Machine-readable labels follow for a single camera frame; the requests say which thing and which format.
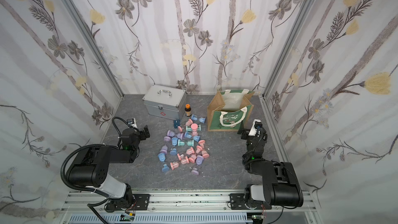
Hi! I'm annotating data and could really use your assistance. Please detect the purple hourglass standing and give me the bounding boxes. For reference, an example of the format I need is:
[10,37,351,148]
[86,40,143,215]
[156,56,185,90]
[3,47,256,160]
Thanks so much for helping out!
[163,130,175,142]

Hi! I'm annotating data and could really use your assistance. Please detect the blue hourglass centre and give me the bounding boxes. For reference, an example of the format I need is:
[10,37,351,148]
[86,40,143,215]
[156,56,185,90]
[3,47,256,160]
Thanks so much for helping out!
[183,131,201,142]

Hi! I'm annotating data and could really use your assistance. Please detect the green burlap canvas bag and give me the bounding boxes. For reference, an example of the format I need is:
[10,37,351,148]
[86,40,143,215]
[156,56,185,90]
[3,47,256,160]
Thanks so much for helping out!
[207,89,255,132]

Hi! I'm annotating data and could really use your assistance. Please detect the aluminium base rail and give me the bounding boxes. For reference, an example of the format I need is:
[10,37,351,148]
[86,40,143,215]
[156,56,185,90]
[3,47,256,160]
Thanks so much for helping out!
[58,189,318,224]

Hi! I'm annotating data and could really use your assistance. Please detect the blue hourglass near bag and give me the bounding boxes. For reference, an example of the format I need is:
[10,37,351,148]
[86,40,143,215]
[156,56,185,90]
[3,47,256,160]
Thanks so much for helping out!
[191,115,206,123]

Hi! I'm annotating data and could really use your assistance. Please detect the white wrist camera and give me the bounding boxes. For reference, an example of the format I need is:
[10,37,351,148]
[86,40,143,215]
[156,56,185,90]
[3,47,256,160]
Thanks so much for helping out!
[249,119,263,136]
[126,118,138,129]

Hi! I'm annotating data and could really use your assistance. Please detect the blue hourglass front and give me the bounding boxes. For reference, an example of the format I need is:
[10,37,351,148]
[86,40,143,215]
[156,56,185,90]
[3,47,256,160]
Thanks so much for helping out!
[161,163,170,173]

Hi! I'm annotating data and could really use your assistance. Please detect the green hourglass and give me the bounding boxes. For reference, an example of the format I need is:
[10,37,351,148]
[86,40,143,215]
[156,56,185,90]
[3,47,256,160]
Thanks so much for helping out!
[177,140,194,147]
[186,124,202,131]

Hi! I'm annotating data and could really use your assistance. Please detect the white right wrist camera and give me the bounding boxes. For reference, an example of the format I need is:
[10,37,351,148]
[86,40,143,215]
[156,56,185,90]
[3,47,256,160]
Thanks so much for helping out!
[249,119,263,136]

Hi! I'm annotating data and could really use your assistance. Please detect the pink hourglass number 15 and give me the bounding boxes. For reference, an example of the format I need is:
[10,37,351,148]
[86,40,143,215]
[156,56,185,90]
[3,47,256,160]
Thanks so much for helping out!
[170,162,179,170]

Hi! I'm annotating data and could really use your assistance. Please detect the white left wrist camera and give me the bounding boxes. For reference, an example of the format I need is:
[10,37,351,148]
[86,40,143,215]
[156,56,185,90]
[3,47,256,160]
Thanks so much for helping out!
[126,118,138,129]

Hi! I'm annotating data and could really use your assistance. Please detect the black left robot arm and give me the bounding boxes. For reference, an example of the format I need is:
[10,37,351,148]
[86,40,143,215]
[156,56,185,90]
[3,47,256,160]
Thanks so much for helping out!
[60,117,150,212]

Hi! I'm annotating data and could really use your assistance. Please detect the brown bottle orange cap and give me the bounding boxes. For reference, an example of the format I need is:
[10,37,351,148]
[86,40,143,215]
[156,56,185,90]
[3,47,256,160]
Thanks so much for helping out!
[184,104,192,117]

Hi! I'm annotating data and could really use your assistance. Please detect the blue hourglass number 30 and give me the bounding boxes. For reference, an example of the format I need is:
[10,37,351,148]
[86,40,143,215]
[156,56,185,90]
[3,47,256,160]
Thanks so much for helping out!
[158,145,168,162]

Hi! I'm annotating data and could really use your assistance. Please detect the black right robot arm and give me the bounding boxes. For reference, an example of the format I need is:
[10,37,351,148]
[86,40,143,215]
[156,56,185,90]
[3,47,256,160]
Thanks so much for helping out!
[237,120,304,209]

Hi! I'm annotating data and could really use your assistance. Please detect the teal pill box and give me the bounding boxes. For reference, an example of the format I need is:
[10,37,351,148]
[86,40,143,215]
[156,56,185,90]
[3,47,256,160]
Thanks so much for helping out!
[173,119,180,129]

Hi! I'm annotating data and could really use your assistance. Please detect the pink hourglass lower pair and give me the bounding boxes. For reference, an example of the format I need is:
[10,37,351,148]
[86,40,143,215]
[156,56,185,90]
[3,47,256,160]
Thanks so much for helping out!
[177,153,190,164]

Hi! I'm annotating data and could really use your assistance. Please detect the silver aluminium case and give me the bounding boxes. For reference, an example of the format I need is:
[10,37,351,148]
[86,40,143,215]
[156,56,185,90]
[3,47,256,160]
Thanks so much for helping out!
[142,85,187,120]

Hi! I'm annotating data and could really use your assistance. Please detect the pink hourglass small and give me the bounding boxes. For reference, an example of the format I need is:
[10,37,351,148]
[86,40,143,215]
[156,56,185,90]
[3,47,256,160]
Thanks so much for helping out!
[199,140,210,159]

